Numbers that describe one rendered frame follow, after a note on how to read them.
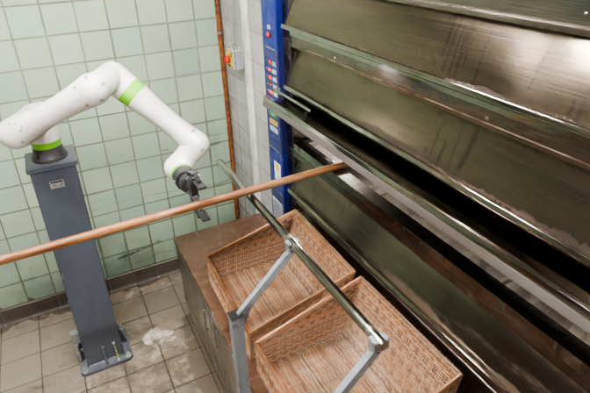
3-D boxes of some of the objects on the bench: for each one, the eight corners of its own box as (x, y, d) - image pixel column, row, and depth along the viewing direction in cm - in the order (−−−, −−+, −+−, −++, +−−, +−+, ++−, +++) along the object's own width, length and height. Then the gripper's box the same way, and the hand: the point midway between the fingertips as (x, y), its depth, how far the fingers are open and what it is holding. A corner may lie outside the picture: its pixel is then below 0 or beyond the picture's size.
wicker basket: (359, 325, 208) (362, 272, 195) (456, 432, 163) (467, 374, 151) (254, 370, 188) (248, 315, 176) (331, 507, 143) (332, 446, 131)
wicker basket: (298, 253, 255) (297, 206, 242) (356, 322, 209) (358, 270, 197) (207, 281, 236) (200, 233, 224) (250, 365, 191) (244, 310, 178)
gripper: (192, 150, 193) (211, 172, 176) (199, 205, 205) (218, 230, 188) (174, 154, 190) (190, 176, 173) (182, 210, 202) (198, 235, 185)
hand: (204, 203), depth 181 cm, fingers open, 13 cm apart
